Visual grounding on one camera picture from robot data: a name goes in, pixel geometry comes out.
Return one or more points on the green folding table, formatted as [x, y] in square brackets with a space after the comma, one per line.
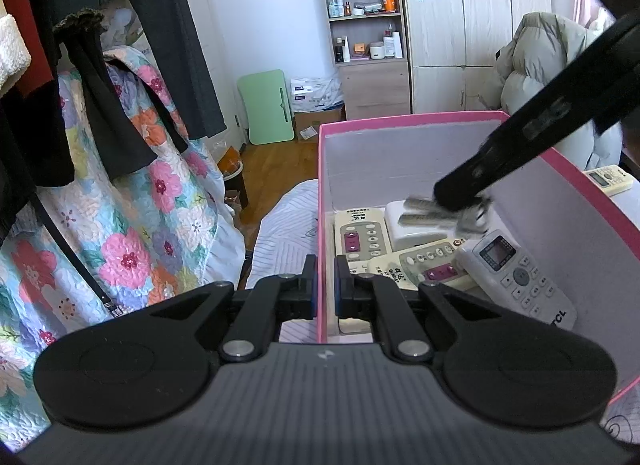
[265, 105]

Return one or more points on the white fleece garment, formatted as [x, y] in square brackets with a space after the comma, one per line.
[12, 55]

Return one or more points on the white cosmetic jar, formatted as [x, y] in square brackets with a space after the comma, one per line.
[377, 51]

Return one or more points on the black belt with buckle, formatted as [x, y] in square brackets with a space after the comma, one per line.
[113, 308]

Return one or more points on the wooden shelf unit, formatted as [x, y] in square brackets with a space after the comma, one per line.
[375, 90]

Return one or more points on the beige remote with purple button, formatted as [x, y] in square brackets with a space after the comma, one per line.
[425, 260]

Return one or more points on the cluster of small cosmetic bottles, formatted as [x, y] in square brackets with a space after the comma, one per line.
[339, 7]

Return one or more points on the red hanging garment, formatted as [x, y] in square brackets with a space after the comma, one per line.
[35, 45]

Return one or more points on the small beige remote with display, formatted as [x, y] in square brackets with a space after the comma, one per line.
[607, 179]

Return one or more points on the cardboard box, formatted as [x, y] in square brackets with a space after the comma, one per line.
[315, 124]

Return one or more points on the black cosmetic bottle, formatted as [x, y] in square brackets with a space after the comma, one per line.
[339, 52]

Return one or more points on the black garment with ruffled collar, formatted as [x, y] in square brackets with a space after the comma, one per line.
[100, 110]

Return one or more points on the tissue packs in plastic wrap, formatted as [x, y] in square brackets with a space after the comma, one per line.
[312, 92]

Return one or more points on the beige puffer jacket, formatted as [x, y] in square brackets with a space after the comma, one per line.
[540, 60]

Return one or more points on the dark trash bin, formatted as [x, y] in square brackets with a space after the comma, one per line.
[236, 187]

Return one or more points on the orange plastic bag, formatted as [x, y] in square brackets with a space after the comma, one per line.
[230, 160]

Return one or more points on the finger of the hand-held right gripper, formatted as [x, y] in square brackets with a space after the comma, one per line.
[460, 190]

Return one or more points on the floral quilt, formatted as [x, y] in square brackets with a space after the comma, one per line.
[140, 225]

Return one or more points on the white remote with screen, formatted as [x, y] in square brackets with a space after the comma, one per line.
[520, 277]

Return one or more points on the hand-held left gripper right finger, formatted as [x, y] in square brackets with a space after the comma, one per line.
[338, 295]

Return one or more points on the paper scrap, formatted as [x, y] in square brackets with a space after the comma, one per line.
[307, 133]

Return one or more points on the light wooden wardrobe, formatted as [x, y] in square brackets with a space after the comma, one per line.
[450, 45]

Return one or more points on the white plastic bags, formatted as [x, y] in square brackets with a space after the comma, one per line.
[122, 25]

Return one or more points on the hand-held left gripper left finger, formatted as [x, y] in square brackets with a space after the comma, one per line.
[312, 295]

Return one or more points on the white tube bottle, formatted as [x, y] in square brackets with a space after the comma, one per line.
[396, 45]

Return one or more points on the black hanging coat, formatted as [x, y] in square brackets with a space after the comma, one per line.
[30, 135]

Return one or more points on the dark grey hanging garment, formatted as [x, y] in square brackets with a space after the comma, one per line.
[185, 45]

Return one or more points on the white charger block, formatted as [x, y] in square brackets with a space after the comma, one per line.
[415, 241]

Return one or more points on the beige remote control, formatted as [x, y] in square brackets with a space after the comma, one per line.
[360, 232]

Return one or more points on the pink storage box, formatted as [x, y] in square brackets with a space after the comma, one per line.
[400, 165]

